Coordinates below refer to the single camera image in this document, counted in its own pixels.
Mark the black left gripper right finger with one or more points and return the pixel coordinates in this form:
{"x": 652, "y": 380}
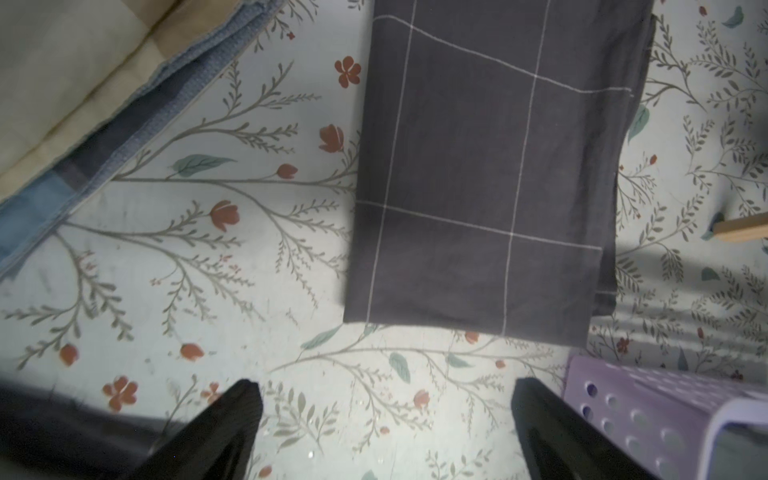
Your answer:
{"x": 558, "y": 443}

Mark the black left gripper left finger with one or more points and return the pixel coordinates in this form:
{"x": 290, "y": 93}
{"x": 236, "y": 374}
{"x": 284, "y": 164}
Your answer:
{"x": 217, "y": 444}

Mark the purple plastic basket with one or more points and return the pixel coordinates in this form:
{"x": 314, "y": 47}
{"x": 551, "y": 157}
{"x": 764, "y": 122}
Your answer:
{"x": 675, "y": 424}

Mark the dark grey checked pillowcase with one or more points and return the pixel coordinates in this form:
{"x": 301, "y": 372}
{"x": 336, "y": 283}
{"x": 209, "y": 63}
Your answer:
{"x": 488, "y": 168}
{"x": 45, "y": 435}

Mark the dark grey checked pillowcase back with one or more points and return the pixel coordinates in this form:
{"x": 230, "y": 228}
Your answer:
{"x": 488, "y": 168}

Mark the beige grey folded pillowcase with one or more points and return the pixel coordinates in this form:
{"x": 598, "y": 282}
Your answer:
{"x": 86, "y": 84}

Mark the wooden easel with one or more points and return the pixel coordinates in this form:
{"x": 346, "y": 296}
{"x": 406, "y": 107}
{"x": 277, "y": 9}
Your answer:
{"x": 741, "y": 230}

